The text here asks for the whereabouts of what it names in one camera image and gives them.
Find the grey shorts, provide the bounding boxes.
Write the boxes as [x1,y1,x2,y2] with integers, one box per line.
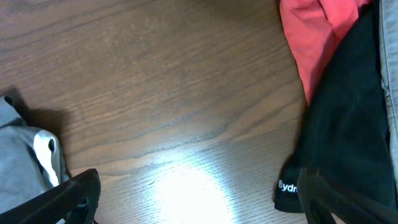
[1,96,70,213]

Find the red garment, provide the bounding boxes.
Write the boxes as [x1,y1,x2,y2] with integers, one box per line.
[279,0,372,103]

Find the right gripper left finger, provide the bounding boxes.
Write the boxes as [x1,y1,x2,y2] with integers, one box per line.
[1,169,101,224]

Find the grey trousers in pile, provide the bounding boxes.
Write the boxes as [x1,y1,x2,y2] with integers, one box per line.
[378,0,398,187]

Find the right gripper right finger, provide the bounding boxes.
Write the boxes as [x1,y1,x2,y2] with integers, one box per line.
[297,169,397,224]

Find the black garment with white logo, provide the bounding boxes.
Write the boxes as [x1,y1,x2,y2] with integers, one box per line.
[274,1,397,213]

